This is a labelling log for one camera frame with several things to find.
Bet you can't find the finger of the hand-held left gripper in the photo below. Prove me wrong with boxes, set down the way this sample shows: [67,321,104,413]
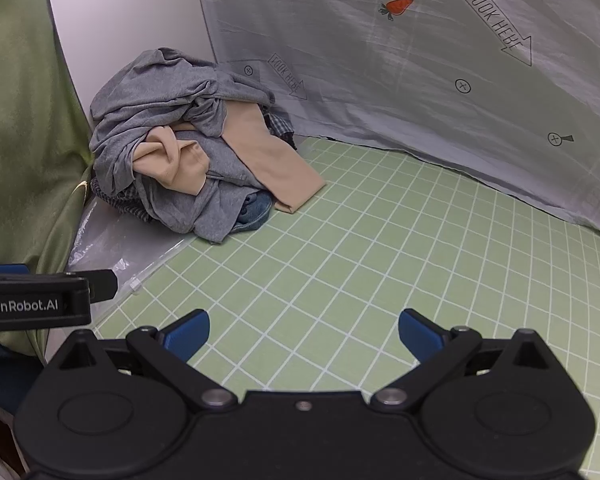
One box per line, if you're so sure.
[86,269,119,305]

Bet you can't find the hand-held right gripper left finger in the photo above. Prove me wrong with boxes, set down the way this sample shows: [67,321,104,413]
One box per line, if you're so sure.
[60,309,238,413]

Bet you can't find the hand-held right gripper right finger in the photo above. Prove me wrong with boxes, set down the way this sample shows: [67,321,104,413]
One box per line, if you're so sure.
[372,309,551,413]

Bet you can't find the grey sweatpants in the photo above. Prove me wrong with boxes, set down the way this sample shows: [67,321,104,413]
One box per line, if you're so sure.
[89,47,277,201]

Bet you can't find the clear plastic bag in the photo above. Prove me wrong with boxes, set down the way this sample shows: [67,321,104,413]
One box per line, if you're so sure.
[67,197,191,306]

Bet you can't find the dark blue cloth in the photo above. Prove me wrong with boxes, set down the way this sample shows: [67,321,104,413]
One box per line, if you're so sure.
[0,335,43,413]

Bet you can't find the plaid shirt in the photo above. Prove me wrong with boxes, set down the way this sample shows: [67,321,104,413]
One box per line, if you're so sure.
[90,107,298,223]

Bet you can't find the green grid mat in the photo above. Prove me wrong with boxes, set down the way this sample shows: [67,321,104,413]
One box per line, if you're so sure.
[92,136,600,480]

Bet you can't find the grey garment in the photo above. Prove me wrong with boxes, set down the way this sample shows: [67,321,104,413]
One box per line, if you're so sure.
[135,137,261,246]

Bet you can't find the blue denim jeans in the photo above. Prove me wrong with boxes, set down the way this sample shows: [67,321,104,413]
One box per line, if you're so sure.
[232,191,273,235]

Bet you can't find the beige garment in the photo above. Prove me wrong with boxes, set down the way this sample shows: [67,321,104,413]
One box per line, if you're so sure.
[132,105,327,213]

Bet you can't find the green cloth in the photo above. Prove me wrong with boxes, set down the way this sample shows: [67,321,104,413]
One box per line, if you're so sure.
[0,0,98,361]

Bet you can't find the grey printed sheet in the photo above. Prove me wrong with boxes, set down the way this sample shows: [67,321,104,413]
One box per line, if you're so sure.
[192,0,600,243]

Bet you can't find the white panel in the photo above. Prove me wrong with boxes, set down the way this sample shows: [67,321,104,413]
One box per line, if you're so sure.
[46,0,218,128]

